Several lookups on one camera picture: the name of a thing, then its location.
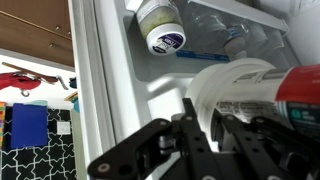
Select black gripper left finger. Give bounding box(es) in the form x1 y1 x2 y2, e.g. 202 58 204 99
87 97 221 180

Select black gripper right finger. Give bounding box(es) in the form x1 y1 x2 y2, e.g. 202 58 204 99
213 109 320 180

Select plastic tub with red label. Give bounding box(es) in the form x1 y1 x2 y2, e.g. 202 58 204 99
184 58 320 141

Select white fridge door with shelves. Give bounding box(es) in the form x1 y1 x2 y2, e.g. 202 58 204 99
68 0 320 180

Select clear bottle with blue label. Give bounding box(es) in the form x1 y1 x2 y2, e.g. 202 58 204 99
186 2 268 62

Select jar with purple white lid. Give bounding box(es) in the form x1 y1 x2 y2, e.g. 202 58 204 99
135 0 187 57

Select teal kettle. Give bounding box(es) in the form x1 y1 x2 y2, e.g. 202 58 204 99
71 98 81 113

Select dark teal dish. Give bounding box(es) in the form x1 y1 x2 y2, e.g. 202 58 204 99
68 77 79 89

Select white kitchen countertop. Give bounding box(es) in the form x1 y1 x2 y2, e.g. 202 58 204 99
0 48 79 111

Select red cloth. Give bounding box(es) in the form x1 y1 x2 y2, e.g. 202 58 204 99
0 71 43 92

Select colourful patterned item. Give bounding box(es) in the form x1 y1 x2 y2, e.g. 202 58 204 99
0 101 7 148

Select brown wooden kitchen cabinets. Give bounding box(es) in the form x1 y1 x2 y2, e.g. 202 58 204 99
0 0 75 68

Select white wall outlet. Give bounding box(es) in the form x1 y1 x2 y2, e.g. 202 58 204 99
56 121 72 136

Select wooden handled metal utensil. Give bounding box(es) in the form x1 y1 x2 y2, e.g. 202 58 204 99
1 61 69 98

